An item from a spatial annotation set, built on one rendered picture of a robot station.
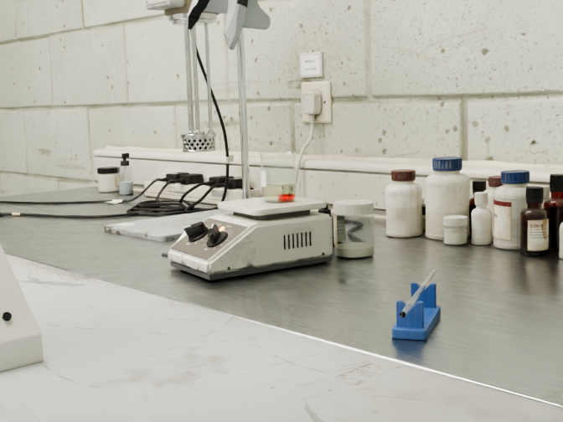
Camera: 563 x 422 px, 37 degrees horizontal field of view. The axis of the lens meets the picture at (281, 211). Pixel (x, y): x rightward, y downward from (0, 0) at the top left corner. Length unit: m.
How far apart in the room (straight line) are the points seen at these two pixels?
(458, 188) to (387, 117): 0.33
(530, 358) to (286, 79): 1.18
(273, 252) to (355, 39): 0.67
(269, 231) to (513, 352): 0.45
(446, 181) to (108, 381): 0.76
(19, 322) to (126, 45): 1.62
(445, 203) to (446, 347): 0.58
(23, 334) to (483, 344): 0.43
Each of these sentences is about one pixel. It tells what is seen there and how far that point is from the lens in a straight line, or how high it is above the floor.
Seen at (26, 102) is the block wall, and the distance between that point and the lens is 2.95.
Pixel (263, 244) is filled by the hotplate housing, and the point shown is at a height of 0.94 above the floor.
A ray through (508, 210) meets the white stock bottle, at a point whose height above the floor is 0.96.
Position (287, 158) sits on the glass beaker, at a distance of 1.18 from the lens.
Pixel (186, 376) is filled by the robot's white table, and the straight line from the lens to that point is 0.75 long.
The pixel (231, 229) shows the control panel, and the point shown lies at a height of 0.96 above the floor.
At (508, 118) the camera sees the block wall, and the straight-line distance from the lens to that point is 1.48.
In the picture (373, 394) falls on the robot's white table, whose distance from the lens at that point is 0.69.
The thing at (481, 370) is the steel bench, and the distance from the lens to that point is 0.75.
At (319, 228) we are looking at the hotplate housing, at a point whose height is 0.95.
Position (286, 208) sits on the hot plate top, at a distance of 1.15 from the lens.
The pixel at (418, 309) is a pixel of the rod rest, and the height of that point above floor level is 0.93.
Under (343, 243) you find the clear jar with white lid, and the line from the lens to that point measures 1.22.
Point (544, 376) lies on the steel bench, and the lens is 0.74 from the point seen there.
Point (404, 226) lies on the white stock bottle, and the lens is 1.39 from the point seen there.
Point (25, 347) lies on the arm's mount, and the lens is 0.82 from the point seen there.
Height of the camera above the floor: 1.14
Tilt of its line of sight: 8 degrees down
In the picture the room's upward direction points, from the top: 2 degrees counter-clockwise
